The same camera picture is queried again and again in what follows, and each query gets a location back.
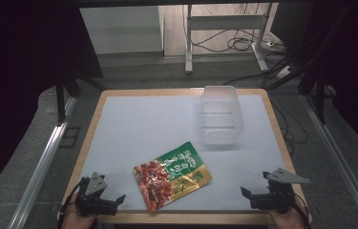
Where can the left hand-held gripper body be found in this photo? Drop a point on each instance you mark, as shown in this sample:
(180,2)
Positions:
(94,197)

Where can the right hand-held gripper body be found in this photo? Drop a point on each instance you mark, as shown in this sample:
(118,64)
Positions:
(278,194)

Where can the green and red snack packet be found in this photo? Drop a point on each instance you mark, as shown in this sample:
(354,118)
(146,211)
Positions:
(172,176)

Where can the clear plastic container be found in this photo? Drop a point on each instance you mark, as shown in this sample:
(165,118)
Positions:
(221,117)

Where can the person's right hand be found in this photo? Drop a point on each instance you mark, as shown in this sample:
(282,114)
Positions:
(289,220)

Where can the person's left hand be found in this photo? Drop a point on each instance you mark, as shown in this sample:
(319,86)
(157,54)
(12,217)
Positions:
(76,220)

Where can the black metal stand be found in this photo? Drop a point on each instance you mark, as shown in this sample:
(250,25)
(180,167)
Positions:
(61,101)
(320,95)

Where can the white power strip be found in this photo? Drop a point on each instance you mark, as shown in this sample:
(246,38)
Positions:
(284,72)

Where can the black curtain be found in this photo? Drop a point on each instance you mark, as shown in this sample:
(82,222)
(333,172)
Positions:
(24,79)
(348,63)

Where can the grey cabinet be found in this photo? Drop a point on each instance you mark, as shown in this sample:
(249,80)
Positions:
(122,30)

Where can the silver metal rail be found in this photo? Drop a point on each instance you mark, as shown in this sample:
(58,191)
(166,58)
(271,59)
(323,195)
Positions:
(339,159)
(41,168)

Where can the white metal desk frame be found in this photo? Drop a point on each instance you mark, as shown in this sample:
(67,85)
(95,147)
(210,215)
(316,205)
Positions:
(224,22)

